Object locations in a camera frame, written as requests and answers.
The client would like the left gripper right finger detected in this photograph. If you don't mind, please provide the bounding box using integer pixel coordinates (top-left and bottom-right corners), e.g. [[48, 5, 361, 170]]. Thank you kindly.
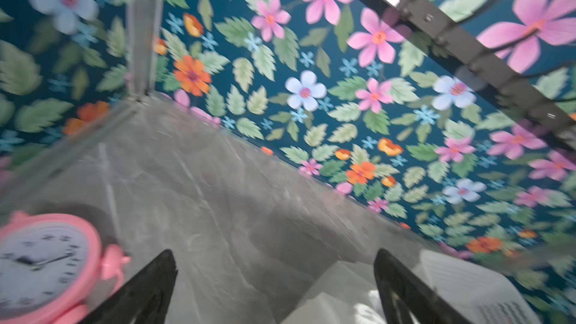
[[373, 248, 470, 324]]

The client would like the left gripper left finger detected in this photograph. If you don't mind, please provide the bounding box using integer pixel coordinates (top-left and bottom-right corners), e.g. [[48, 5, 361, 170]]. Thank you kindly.
[[80, 249, 178, 324]]

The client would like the white plastic bag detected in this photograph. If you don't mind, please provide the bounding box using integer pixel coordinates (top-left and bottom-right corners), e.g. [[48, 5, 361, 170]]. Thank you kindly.
[[283, 261, 386, 324]]

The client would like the white perforated plastic basket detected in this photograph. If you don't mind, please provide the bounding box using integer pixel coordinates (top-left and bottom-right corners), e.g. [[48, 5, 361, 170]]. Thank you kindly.
[[419, 250, 541, 323]]

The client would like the pink alarm clock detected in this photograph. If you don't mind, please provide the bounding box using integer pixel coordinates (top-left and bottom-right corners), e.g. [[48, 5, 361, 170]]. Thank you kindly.
[[1, 211, 131, 323]]

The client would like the black hook rail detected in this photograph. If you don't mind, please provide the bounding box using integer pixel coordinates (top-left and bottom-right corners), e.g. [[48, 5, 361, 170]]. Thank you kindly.
[[396, 0, 575, 154]]

